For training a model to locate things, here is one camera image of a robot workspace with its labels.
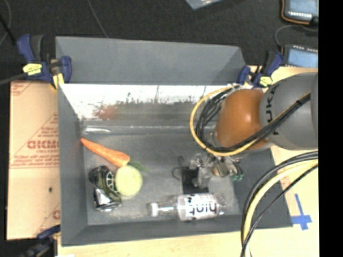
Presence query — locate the pale green round slice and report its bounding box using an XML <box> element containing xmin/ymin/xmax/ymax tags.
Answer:
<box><xmin>114</xmin><ymin>165</ymin><xmax>144</xmax><ymax>197</ymax></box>

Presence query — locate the grey metal bin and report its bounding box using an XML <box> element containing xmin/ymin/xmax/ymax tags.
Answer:
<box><xmin>55</xmin><ymin>36</ymin><xmax>293</xmax><ymax>246</ymax></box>

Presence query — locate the brown cardboard board red print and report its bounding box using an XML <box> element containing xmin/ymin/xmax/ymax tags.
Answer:
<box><xmin>5</xmin><ymin>80</ymin><xmax>62</xmax><ymax>240</ymax></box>

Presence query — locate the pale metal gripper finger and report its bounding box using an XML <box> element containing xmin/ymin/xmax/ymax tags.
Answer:
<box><xmin>192</xmin><ymin>169</ymin><xmax>213</xmax><ymax>190</ymax></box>
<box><xmin>188</xmin><ymin>154</ymin><xmax>205</xmax><ymax>171</ymax></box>

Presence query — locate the black binder clip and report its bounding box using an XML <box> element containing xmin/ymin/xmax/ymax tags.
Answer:
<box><xmin>172</xmin><ymin>156</ymin><xmax>210</xmax><ymax>194</ymax></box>

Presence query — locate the clear plastic bottle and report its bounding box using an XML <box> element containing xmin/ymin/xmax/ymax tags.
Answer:
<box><xmin>148</xmin><ymin>193</ymin><xmax>226</xmax><ymax>221</ymax></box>

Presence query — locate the orange toy carrot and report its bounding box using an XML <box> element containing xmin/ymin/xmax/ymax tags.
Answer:
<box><xmin>80</xmin><ymin>137</ymin><xmax>150</xmax><ymax>172</ymax></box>

